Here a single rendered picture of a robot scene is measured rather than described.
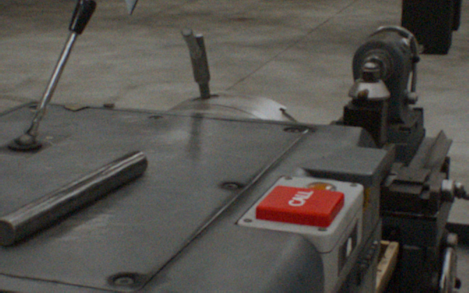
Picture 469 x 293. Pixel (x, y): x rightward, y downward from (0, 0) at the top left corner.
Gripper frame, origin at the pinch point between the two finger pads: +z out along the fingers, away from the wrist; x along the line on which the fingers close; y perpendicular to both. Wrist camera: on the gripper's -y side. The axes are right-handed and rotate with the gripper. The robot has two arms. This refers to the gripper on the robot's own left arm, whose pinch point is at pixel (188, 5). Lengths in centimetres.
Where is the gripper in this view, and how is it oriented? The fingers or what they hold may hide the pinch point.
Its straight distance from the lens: 122.1
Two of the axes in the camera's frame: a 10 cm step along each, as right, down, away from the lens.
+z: 1.6, 9.7, 2.0
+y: 0.4, 2.0, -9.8
